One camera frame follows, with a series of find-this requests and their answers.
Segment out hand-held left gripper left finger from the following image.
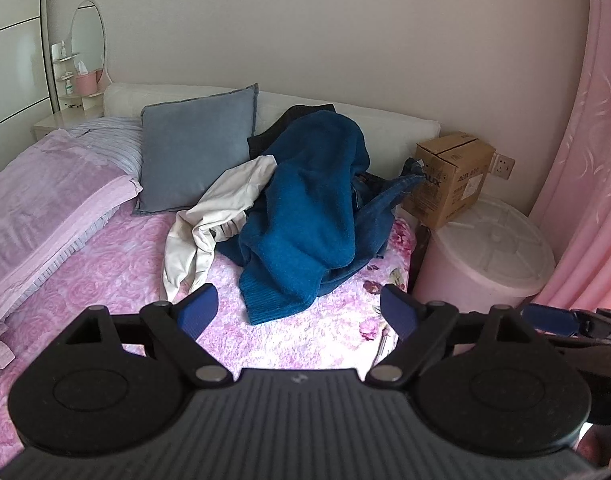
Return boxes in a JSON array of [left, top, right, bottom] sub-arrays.
[[60, 282, 232, 389]]

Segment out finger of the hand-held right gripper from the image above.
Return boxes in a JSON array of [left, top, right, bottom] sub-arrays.
[[523, 304, 593, 337]]

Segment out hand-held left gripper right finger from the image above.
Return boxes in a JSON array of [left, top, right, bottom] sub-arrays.
[[366, 284, 549, 389]]

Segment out dark blue jeans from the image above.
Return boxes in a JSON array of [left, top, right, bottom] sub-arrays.
[[353, 157, 426, 261]]

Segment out person's right hand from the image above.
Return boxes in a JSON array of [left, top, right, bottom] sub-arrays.
[[579, 422, 611, 467]]

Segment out pink floral bedsheet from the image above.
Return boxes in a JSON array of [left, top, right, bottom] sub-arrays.
[[0, 205, 419, 461]]

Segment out pink bin with white lid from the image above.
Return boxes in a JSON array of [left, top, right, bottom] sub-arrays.
[[413, 195, 556, 316]]

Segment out cream garment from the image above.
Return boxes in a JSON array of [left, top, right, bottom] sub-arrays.
[[162, 155, 278, 303]]

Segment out cardboard box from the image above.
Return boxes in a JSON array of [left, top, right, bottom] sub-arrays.
[[403, 132, 496, 231]]

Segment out blue knitted sweater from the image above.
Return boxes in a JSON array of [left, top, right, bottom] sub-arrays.
[[219, 110, 370, 326]]

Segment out grey-blue pillow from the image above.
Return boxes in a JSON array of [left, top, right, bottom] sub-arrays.
[[132, 83, 260, 217]]

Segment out pink curtain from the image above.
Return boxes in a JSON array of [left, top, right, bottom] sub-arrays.
[[528, 0, 611, 316]]

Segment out white padded headboard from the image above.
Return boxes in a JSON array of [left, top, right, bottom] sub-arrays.
[[102, 82, 441, 161]]

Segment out pink quilt with striped lining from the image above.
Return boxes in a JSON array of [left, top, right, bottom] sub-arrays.
[[0, 127, 143, 336]]

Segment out lilac striped pillow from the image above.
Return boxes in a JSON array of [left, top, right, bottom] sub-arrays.
[[68, 116, 146, 181]]

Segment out black garment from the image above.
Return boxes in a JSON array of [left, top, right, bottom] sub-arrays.
[[248, 104, 336, 161]]

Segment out white dressing table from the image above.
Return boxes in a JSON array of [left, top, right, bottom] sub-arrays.
[[32, 95, 106, 141]]

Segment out white vanity shelf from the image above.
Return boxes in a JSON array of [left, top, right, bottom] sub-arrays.
[[50, 40, 82, 111]]

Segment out oval mirror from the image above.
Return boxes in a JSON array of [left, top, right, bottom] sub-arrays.
[[69, 0, 108, 83]]

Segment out white wardrobe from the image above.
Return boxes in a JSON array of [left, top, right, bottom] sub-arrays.
[[0, 0, 53, 133]]

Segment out white wall socket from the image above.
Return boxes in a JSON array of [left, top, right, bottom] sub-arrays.
[[493, 154, 516, 181]]

